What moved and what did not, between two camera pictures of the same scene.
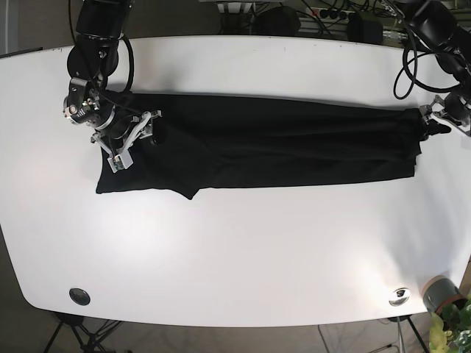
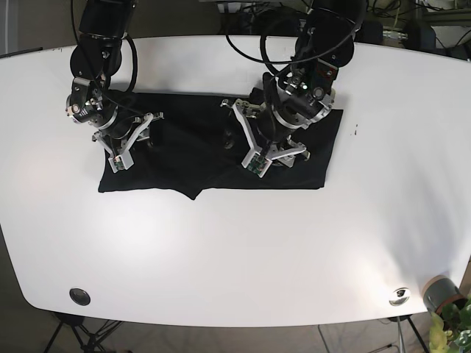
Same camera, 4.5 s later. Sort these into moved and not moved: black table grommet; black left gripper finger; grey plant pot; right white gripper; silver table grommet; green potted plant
Moved: right white gripper; black left gripper finger
Not moved: silver table grommet; green potted plant; black table grommet; grey plant pot
